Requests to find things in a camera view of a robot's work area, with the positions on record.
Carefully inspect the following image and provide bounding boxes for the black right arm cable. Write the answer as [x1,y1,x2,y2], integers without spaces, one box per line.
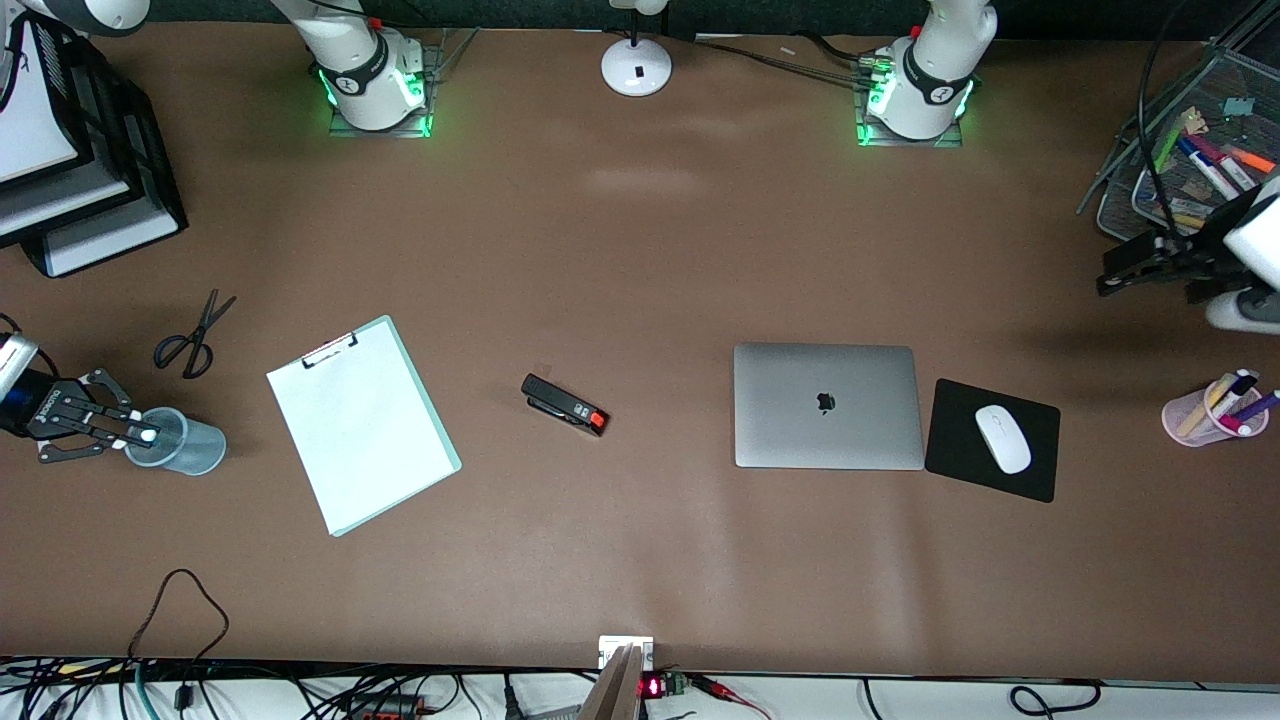
[0,18,28,113]

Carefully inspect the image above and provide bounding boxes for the white lamp base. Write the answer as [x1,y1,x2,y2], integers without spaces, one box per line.
[600,0,673,98]

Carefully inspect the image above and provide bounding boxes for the grey camera mount bar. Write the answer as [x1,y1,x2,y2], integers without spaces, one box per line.
[576,645,644,720]

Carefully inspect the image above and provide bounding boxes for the grey mesh desk organizer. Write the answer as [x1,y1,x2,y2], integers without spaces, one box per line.
[1078,20,1280,246]

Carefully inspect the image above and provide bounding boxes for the green marker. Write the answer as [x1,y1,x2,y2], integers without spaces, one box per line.
[1153,117,1198,173]

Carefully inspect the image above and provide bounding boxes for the black scissors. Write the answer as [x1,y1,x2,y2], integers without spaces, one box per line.
[153,289,239,380]

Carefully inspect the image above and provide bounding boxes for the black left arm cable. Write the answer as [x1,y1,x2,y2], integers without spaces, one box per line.
[1138,0,1193,239]

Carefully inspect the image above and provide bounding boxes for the black coiled cable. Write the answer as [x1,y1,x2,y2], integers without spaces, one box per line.
[1008,680,1104,720]

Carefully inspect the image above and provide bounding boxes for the white board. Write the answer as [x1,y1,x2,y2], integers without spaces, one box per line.
[267,322,453,534]

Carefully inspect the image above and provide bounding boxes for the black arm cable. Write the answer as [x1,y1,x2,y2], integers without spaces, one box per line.
[1138,0,1193,239]
[0,18,28,113]

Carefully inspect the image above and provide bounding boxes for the black cable bundle on table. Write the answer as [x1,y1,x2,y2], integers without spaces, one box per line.
[670,33,883,89]

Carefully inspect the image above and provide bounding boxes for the tangled black cable bundle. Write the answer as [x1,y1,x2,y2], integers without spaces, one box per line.
[0,655,476,720]

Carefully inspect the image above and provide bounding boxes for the black stapler with red tip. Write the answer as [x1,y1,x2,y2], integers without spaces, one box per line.
[521,373,610,438]

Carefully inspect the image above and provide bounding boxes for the black capped white marker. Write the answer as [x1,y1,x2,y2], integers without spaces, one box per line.
[1205,369,1260,421]

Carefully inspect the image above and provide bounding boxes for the silver laptop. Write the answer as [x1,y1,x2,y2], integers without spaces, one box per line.
[733,343,926,471]

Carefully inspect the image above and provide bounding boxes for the black stacked document tray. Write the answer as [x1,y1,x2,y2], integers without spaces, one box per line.
[0,12,190,279]

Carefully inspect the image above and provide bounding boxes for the black mouse pad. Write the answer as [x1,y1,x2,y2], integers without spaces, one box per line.
[924,378,1062,504]

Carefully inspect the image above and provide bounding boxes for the black and red power strip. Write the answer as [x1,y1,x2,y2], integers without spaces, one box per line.
[340,694,433,720]

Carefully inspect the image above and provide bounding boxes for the pink mesh pen cup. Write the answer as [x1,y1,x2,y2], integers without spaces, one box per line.
[1162,372,1271,448]

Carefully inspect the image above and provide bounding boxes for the magenta marker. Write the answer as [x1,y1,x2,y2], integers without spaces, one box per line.
[1190,132,1253,191]

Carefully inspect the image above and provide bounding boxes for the red wire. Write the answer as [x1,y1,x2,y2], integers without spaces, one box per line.
[690,674,773,720]

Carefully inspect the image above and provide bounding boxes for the blue capped white marker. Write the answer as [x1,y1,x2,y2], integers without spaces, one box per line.
[1177,135,1242,200]

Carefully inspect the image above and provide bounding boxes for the yellow pen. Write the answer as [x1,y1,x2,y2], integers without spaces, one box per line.
[1178,380,1235,438]

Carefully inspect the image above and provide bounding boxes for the teal clipboard with metal clip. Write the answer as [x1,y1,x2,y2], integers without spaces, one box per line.
[265,314,463,538]

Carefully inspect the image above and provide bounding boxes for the white computer mouse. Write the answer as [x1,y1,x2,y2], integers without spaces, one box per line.
[975,404,1033,475]

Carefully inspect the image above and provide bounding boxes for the light blue mesh cup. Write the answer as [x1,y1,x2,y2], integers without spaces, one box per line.
[124,406,228,477]

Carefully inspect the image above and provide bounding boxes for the thin black looped cable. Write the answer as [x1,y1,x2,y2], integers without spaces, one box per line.
[127,568,230,706]

